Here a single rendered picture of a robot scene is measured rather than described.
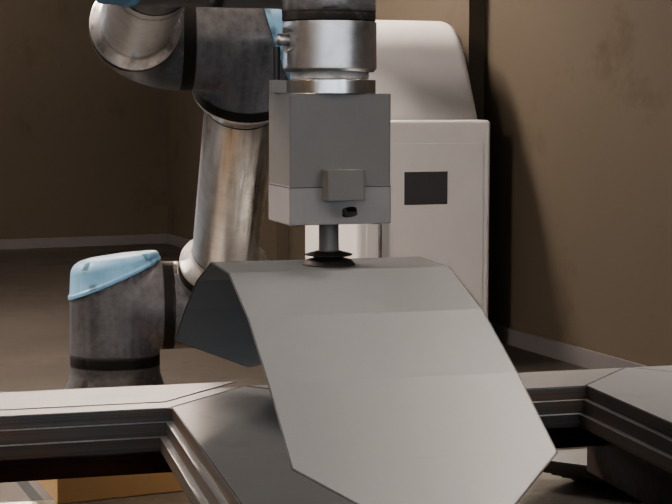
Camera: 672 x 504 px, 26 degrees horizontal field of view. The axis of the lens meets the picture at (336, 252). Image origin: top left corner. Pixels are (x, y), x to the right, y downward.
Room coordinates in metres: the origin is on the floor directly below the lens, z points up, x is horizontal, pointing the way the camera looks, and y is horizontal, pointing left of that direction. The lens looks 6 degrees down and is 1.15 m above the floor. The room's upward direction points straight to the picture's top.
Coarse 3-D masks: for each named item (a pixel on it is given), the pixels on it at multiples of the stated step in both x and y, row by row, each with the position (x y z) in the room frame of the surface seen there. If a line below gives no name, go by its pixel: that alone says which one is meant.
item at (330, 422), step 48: (288, 384) 0.97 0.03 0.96; (336, 384) 0.98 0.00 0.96; (384, 384) 0.98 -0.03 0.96; (432, 384) 0.99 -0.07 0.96; (480, 384) 1.00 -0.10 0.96; (288, 432) 0.93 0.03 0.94; (336, 432) 0.93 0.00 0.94; (384, 432) 0.94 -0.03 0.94; (432, 432) 0.95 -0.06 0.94; (480, 432) 0.95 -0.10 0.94; (528, 432) 0.96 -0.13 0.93
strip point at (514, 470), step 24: (456, 456) 0.93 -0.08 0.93; (480, 456) 0.93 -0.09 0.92; (504, 456) 0.93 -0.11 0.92; (528, 456) 0.94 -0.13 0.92; (552, 456) 0.94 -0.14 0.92; (312, 480) 0.89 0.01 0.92; (336, 480) 0.89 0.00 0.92; (360, 480) 0.90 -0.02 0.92; (384, 480) 0.90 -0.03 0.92; (408, 480) 0.90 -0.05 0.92; (432, 480) 0.90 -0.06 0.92; (456, 480) 0.91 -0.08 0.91; (480, 480) 0.91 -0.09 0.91; (504, 480) 0.91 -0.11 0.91; (528, 480) 0.92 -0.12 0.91
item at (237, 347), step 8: (192, 344) 1.42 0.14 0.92; (200, 344) 1.42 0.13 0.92; (208, 344) 1.43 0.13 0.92; (216, 344) 1.43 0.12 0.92; (224, 344) 1.43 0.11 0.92; (232, 344) 1.44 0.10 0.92; (240, 344) 1.44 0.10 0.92; (248, 344) 1.44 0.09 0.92; (208, 352) 1.45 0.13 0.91; (216, 352) 1.45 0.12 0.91; (224, 352) 1.45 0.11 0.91; (232, 352) 1.46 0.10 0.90; (240, 352) 1.46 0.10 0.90; (248, 352) 1.46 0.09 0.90; (256, 352) 1.47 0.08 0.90
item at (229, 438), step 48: (0, 432) 1.38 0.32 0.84; (48, 432) 1.39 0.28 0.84; (96, 432) 1.40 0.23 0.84; (144, 432) 1.41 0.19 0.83; (192, 432) 1.31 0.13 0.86; (240, 432) 1.31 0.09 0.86; (624, 432) 1.43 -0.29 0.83; (192, 480) 1.24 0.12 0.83; (240, 480) 1.14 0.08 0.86; (288, 480) 1.14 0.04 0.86
